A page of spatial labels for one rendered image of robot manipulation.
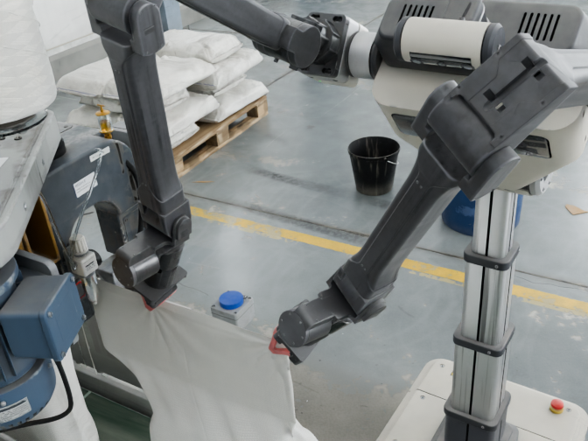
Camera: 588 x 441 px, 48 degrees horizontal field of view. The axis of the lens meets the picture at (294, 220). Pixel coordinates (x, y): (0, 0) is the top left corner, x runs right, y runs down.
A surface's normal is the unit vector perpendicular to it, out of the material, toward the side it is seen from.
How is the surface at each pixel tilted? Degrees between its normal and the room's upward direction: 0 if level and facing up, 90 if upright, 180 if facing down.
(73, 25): 90
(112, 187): 90
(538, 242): 0
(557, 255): 0
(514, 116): 58
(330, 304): 37
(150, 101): 101
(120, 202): 90
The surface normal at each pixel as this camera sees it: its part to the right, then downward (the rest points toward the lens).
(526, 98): -0.47, -0.06
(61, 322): 0.99, -0.02
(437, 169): -0.82, 0.37
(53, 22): 0.86, 0.20
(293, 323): -0.69, 0.17
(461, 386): -0.54, 0.46
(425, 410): -0.07, -0.86
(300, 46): 0.77, 0.43
